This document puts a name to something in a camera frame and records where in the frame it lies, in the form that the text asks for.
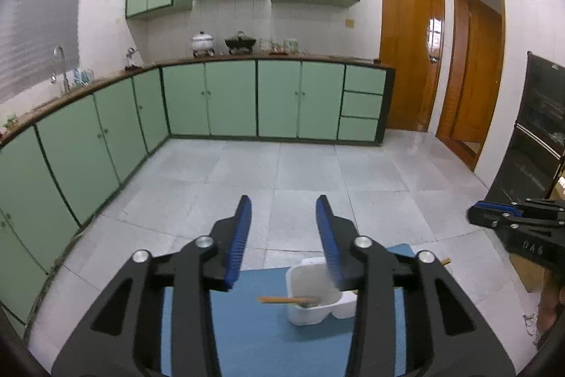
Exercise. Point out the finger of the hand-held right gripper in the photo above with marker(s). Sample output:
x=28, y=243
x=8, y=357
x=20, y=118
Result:
x=496, y=206
x=487, y=217

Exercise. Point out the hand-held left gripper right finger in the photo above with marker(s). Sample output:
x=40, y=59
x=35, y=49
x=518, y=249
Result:
x=325, y=235

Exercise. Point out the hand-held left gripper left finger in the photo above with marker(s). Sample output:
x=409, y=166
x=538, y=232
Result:
x=240, y=235

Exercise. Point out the dark wooden chopstick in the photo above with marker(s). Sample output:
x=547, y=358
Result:
x=446, y=261

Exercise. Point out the white plastic utensil holder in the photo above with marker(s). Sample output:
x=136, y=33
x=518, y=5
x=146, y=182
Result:
x=309, y=306

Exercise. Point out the person's right hand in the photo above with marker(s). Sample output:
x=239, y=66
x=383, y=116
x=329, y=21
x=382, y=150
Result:
x=554, y=302

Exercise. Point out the cardboard box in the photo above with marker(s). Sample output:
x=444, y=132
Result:
x=527, y=275

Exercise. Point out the black glass cabinet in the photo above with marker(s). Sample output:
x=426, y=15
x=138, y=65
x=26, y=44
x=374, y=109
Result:
x=534, y=129

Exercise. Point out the blue mat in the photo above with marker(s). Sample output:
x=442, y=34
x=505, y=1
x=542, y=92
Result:
x=247, y=328

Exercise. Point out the green lower kitchen cabinets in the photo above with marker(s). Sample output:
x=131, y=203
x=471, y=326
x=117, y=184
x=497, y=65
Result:
x=185, y=98

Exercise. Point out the closed wooden door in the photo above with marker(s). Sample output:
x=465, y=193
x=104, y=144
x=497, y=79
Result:
x=410, y=50

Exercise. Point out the glass jars on tray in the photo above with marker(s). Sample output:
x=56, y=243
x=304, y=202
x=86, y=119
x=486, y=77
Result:
x=278, y=46

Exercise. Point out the black wok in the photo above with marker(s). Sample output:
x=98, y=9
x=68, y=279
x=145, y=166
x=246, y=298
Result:
x=239, y=42

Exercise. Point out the white lidded pot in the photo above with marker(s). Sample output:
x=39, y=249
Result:
x=203, y=41

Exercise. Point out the dish soap bottles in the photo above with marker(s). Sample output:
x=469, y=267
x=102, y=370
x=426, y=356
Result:
x=83, y=76

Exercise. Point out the chrome sink faucet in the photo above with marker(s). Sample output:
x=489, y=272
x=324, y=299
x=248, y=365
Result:
x=59, y=63

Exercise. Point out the small potted plant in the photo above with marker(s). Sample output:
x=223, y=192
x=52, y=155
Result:
x=9, y=121

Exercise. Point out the window blind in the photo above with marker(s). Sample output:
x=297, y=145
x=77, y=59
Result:
x=39, y=15

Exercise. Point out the wooden door with frame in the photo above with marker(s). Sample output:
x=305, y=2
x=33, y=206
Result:
x=474, y=72

